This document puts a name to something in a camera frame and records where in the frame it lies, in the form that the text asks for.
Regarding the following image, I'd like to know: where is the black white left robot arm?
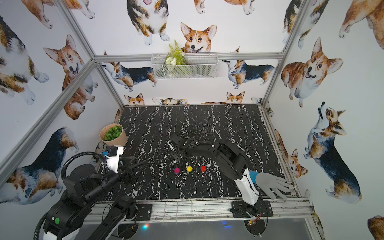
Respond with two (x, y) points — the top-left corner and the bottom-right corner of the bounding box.
(33, 152), (144, 240)

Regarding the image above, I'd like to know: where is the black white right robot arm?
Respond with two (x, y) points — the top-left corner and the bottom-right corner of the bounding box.
(168, 135), (259, 206)

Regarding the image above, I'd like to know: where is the beige paper plant pot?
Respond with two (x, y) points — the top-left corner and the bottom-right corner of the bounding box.
(100, 124), (128, 146)

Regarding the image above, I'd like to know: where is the green moss plant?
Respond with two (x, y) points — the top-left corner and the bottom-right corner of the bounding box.
(104, 126), (123, 142)

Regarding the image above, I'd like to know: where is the green fern plant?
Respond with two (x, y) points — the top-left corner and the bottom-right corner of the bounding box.
(165, 41), (186, 77)

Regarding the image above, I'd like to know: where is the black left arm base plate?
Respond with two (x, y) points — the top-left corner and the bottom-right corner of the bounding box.
(126, 204), (153, 222)

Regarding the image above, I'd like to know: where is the white wire mesh basket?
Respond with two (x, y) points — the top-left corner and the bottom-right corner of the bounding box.
(151, 53), (219, 80)

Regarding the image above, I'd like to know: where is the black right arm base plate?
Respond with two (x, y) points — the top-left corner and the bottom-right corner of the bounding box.
(230, 198), (274, 218)

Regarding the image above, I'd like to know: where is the aluminium front rail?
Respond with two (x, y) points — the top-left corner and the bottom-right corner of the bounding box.
(124, 198), (314, 224)

